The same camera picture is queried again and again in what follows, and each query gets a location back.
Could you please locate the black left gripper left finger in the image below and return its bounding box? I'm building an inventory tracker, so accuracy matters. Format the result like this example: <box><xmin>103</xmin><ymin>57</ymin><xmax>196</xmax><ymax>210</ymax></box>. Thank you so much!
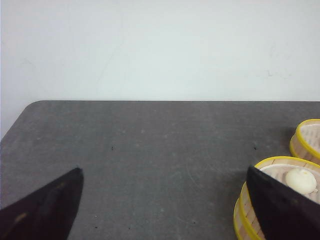
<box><xmin>0</xmin><ymin>167</ymin><xmax>84</xmax><ymax>240</ymax></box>

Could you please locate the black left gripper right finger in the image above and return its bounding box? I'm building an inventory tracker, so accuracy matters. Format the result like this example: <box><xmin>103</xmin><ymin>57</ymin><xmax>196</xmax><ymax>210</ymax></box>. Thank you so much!
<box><xmin>246</xmin><ymin>166</ymin><xmax>320</xmax><ymax>240</ymax></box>

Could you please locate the bamboo steamer basket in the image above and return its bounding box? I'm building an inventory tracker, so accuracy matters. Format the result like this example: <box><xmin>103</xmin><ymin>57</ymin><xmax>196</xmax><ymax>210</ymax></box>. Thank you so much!
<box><xmin>233</xmin><ymin>197</ymin><xmax>255</xmax><ymax>240</ymax></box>
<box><xmin>239</xmin><ymin>156</ymin><xmax>320</xmax><ymax>240</ymax></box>
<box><xmin>289</xmin><ymin>118</ymin><xmax>320</xmax><ymax>165</ymax></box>

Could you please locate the white bun rear basket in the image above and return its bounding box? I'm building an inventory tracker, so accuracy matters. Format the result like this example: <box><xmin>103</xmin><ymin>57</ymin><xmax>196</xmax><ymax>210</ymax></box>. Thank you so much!
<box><xmin>285</xmin><ymin>168</ymin><xmax>317</xmax><ymax>195</ymax></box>

